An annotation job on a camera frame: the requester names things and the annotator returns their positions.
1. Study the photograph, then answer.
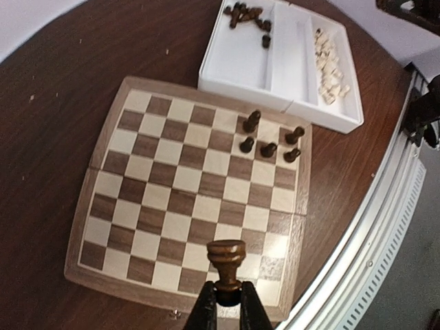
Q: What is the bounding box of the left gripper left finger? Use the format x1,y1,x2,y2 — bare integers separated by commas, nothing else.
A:
184,281,217,330

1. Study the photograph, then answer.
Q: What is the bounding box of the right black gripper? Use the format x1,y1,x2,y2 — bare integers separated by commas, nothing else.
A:
375,0,439,36

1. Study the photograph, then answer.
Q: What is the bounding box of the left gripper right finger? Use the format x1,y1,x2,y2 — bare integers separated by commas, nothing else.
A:
240,281,273,330

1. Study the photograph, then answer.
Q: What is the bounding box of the dark chess pawn piece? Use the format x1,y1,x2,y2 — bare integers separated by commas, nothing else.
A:
283,148,301,164

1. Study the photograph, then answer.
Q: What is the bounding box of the dark chess rook piece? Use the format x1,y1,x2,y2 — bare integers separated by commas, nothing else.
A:
285,126,305,145

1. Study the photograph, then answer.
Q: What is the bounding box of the white chess pieces pile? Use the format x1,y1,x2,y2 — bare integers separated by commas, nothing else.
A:
314,27,351,105

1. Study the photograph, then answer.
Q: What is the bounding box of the dark chess pieces pile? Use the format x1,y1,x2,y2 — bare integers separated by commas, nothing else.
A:
222,1,272,49

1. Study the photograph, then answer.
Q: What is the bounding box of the wooden chessboard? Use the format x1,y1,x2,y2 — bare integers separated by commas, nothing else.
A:
64,76,312,322

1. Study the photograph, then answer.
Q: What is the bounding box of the white divided plastic tray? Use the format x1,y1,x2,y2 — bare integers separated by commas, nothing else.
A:
198,1,364,133

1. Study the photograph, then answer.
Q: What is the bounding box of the aluminium frame rail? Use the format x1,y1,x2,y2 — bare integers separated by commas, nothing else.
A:
277,63,428,329

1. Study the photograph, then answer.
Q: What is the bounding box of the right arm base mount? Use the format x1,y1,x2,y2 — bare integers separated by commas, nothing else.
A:
402,75,439,150

